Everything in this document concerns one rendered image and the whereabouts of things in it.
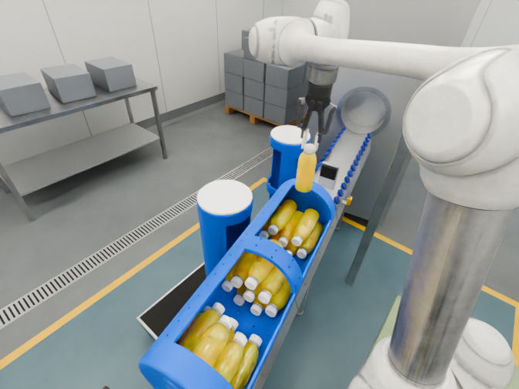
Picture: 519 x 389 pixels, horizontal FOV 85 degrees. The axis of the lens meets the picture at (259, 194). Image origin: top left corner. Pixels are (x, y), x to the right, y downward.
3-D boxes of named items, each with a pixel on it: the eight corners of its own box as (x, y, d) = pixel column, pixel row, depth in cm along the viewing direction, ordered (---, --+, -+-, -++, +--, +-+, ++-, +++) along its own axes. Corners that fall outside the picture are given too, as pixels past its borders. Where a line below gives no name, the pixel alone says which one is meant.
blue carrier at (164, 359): (326, 237, 137) (344, 192, 119) (226, 447, 76) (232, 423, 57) (273, 213, 146) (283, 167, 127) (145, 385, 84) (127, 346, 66)
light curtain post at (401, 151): (354, 279, 230) (451, 49, 124) (352, 285, 226) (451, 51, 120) (346, 276, 232) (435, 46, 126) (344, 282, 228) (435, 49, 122)
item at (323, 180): (334, 187, 171) (340, 165, 161) (332, 191, 168) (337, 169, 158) (318, 182, 174) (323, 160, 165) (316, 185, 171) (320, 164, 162)
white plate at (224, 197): (189, 210, 134) (190, 212, 134) (248, 216, 132) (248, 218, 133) (205, 177, 155) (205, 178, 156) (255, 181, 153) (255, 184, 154)
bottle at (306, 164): (314, 193, 113) (322, 153, 101) (297, 195, 111) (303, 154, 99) (308, 182, 118) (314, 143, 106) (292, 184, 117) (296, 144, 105)
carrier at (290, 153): (281, 209, 271) (257, 221, 257) (292, 123, 216) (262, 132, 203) (302, 227, 254) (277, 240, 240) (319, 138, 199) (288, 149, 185)
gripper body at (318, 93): (337, 81, 89) (331, 109, 95) (312, 76, 92) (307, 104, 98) (330, 87, 84) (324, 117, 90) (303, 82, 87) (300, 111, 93)
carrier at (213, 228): (204, 310, 189) (246, 316, 187) (188, 213, 134) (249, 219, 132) (214, 274, 211) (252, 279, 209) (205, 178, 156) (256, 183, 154)
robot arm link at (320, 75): (314, 56, 89) (311, 76, 93) (304, 62, 83) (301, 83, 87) (343, 61, 86) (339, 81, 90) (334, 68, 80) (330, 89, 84)
